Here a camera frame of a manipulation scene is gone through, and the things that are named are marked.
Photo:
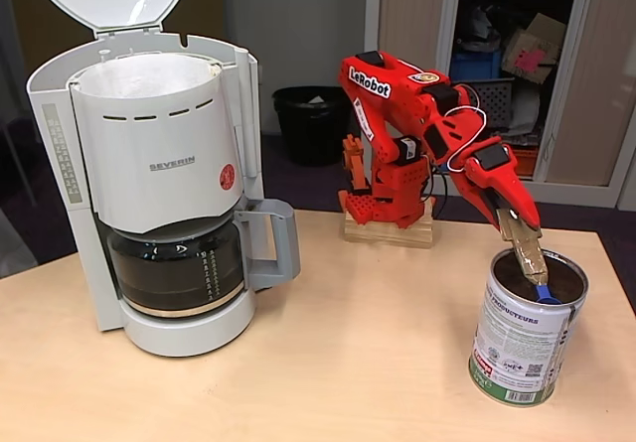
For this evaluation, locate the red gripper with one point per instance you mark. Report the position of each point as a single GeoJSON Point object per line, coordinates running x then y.
{"type": "Point", "coordinates": [503, 180]}

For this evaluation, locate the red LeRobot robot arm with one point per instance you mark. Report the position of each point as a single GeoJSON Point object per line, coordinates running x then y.
{"type": "Point", "coordinates": [367, 84]}

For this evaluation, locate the white green coffee tin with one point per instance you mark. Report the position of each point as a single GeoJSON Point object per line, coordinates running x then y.
{"type": "Point", "coordinates": [522, 347]}

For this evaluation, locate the white drip coffee maker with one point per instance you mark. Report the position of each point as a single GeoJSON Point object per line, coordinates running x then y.
{"type": "Point", "coordinates": [154, 164]}

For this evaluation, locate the white paper coffee filter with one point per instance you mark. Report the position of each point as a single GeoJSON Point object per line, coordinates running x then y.
{"type": "Point", "coordinates": [144, 77]}

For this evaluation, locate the orange crate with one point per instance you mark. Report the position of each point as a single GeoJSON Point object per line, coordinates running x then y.
{"type": "Point", "coordinates": [525, 161]}

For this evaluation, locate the white crumpled plastic sheet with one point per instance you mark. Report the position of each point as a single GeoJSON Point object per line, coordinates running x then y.
{"type": "Point", "coordinates": [524, 109]}

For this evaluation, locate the grey perforated crate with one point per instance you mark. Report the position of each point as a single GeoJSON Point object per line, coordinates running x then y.
{"type": "Point", "coordinates": [499, 99]}

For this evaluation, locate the wooden base block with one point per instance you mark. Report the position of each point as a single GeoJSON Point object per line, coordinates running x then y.
{"type": "Point", "coordinates": [387, 236]}

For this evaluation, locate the large blue crate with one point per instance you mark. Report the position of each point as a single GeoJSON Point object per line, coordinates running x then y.
{"type": "Point", "coordinates": [477, 67]}

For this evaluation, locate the grey sliding-door cabinet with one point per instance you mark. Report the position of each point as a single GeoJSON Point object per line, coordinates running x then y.
{"type": "Point", "coordinates": [611, 114]}

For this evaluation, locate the orange printed clamp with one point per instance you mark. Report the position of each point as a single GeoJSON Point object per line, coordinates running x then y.
{"type": "Point", "coordinates": [355, 164]}

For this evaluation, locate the cardboard box pink mark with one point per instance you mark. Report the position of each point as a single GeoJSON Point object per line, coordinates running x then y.
{"type": "Point", "coordinates": [531, 49]}

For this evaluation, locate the black trash bin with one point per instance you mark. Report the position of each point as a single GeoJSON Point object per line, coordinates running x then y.
{"type": "Point", "coordinates": [308, 129]}

